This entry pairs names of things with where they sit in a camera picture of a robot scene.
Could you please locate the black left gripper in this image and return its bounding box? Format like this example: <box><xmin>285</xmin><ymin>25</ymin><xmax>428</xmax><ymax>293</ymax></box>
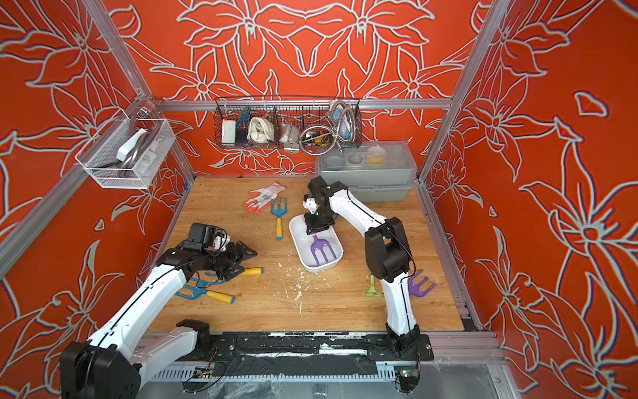
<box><xmin>202</xmin><ymin>239</ymin><xmax>259</xmax><ymax>279</ymax></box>

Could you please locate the white box in basket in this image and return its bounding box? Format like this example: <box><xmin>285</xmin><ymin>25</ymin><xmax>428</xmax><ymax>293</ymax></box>
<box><xmin>221</xmin><ymin>119</ymin><xmax>237</xmax><ymax>145</ymax></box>

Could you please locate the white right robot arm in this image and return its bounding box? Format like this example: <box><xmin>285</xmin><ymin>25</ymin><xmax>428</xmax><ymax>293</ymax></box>
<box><xmin>303</xmin><ymin>177</ymin><xmax>420</xmax><ymax>359</ymax></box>

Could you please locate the white cloth in basket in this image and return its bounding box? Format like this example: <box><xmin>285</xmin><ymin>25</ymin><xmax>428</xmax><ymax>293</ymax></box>
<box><xmin>248</xmin><ymin>117</ymin><xmax>276</xmax><ymax>145</ymax></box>

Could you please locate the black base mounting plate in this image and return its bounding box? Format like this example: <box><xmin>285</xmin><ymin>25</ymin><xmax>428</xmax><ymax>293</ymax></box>
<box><xmin>210</xmin><ymin>332</ymin><xmax>435</xmax><ymax>363</ymax></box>

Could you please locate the blue rake yellow handle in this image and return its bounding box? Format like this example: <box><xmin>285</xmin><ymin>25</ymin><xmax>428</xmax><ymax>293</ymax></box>
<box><xmin>204</xmin><ymin>268</ymin><xmax>264</xmax><ymax>286</ymax></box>
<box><xmin>175</xmin><ymin>286</ymin><xmax>235</xmax><ymax>304</ymax></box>

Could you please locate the white wire side basket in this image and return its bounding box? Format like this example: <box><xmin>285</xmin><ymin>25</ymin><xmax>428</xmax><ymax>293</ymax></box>
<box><xmin>75</xmin><ymin>115</ymin><xmax>176</xmax><ymax>190</ymax></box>

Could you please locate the black wire wall basket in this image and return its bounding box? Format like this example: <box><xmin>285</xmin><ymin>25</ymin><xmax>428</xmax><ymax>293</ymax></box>
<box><xmin>214</xmin><ymin>96</ymin><xmax>363</xmax><ymax>156</ymax></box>

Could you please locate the white oval storage tray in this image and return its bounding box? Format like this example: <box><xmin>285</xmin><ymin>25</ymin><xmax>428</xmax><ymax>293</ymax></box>
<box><xmin>288</xmin><ymin>214</ymin><xmax>344</xmax><ymax>274</ymax></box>

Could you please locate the purple rake pink handle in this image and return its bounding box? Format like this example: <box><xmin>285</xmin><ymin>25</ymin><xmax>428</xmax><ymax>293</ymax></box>
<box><xmin>310</xmin><ymin>234</ymin><xmax>337</xmax><ymax>266</ymax></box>

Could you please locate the white device in side basket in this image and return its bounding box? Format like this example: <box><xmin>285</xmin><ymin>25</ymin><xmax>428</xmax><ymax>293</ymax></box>
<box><xmin>116</xmin><ymin>129</ymin><xmax>148</xmax><ymax>162</ymax></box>

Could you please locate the coiled metal hose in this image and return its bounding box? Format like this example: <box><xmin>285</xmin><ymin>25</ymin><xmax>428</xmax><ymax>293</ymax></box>
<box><xmin>300</xmin><ymin>100</ymin><xmax>358</xmax><ymax>153</ymax></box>

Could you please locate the red white work glove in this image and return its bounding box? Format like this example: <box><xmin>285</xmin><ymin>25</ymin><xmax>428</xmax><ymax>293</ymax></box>
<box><xmin>243</xmin><ymin>182</ymin><xmax>286</xmax><ymax>214</ymax></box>

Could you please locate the grey lidded storage box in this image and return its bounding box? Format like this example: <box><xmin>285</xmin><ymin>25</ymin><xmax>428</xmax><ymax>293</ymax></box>
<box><xmin>315</xmin><ymin>141</ymin><xmax>417</xmax><ymax>203</ymax></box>

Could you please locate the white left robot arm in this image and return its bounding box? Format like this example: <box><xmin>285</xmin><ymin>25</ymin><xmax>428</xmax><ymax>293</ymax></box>
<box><xmin>59</xmin><ymin>224</ymin><xmax>258</xmax><ymax>398</ymax></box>

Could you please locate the green rake wooden handle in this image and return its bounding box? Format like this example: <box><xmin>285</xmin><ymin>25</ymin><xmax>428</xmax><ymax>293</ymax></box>
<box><xmin>362</xmin><ymin>275</ymin><xmax>384</xmax><ymax>298</ymax></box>

